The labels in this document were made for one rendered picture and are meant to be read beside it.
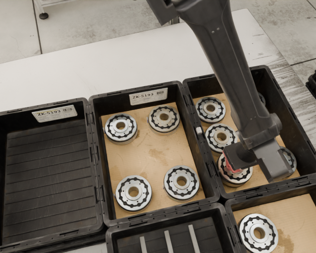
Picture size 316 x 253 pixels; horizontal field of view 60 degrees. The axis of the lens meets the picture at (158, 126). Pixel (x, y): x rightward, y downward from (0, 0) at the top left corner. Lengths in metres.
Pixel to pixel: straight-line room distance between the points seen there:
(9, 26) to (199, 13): 2.53
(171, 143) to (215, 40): 0.57
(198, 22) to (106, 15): 2.33
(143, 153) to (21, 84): 0.66
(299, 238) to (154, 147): 0.48
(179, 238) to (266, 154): 0.34
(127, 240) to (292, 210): 0.47
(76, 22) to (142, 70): 1.49
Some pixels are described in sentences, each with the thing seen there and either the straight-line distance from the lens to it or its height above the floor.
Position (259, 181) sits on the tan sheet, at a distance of 0.89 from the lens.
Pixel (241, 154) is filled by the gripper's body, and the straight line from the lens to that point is 0.71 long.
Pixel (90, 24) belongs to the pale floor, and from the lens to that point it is 2.59.
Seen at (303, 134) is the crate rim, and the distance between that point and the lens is 0.89.
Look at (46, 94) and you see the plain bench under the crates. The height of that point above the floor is 0.70.
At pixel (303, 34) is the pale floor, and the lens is 2.73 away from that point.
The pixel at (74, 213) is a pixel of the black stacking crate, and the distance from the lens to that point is 0.85.
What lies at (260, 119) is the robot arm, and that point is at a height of 1.21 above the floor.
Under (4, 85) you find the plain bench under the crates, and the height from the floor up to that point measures 0.70.
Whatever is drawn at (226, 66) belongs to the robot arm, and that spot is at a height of 1.34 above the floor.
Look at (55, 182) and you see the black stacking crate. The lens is 0.89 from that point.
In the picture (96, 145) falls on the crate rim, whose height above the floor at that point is 0.93.
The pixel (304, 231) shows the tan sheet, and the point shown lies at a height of 0.83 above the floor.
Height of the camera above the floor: 1.63
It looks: 60 degrees down
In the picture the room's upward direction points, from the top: straight up
